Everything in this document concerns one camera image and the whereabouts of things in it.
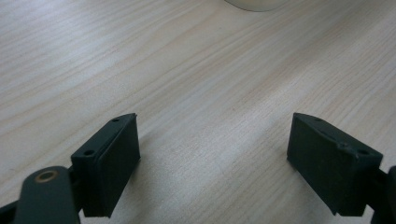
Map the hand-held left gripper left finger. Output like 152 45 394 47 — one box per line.
70 113 141 218

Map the cream square bin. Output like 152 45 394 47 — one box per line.
223 0 289 13

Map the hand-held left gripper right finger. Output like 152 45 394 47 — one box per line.
286 112 384 217

